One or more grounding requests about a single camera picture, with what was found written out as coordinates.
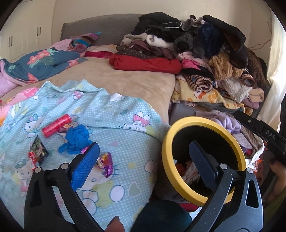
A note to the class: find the red cylindrical wrapper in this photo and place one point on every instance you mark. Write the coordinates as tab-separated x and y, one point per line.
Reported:
55	126

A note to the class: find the yellow cartoon blanket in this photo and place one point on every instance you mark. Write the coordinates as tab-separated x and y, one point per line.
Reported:
212	100

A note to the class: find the right hand dark nails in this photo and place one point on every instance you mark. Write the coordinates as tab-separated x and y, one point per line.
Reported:
279	169

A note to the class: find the tan bed cover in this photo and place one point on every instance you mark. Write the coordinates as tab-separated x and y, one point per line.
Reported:
155	88

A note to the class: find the red snack wrapper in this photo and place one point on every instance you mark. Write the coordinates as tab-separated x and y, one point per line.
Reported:
33	160

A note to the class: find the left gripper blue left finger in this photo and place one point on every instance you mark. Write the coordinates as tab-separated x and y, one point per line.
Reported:
82	165

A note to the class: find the grey bed headboard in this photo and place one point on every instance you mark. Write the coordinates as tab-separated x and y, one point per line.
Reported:
112	28

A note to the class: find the purple candy wrapper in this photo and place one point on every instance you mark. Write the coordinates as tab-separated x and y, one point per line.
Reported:
105	163

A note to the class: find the dark green snack packet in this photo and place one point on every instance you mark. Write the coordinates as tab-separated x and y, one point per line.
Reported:
39	149

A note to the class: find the striped colourful pillow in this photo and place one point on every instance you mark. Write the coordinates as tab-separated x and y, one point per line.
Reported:
81	43

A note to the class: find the white fleece garment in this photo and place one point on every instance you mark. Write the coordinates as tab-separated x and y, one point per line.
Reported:
153	40

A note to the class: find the red folded garment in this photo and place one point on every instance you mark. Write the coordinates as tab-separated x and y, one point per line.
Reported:
130	63

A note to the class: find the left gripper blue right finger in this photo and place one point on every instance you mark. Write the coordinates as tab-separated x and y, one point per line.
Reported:
207	168

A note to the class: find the blue rubber glove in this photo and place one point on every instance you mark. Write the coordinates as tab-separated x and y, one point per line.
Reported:
77	139

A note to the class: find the black jacket on pile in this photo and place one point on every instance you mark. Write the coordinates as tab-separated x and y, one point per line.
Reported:
159	24

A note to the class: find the yellow rimmed black trash bin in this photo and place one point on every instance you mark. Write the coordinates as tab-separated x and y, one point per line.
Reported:
207	145

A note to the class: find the white printed plastic bag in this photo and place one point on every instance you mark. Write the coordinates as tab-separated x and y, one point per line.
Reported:
191	174

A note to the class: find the light blue Hello Kitty sheet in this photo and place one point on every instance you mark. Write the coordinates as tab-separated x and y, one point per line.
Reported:
127	127

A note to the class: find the tiger striped knit garment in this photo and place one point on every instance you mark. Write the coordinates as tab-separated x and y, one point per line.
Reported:
199	83

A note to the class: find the black plush garment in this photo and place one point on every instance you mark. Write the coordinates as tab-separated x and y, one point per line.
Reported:
235	40

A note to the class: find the mustard knit sweater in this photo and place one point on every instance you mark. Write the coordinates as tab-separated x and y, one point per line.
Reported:
222	68

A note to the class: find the cream built-in wardrobe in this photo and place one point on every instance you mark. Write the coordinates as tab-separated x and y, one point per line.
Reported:
27	29

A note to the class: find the lavender fleece garment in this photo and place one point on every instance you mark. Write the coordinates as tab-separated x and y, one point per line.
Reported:
227	122

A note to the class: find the teal floral pink quilt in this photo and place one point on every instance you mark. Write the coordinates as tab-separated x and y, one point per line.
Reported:
39	65

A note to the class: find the pink cartoon blanket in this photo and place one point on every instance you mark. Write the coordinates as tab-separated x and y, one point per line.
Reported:
14	102

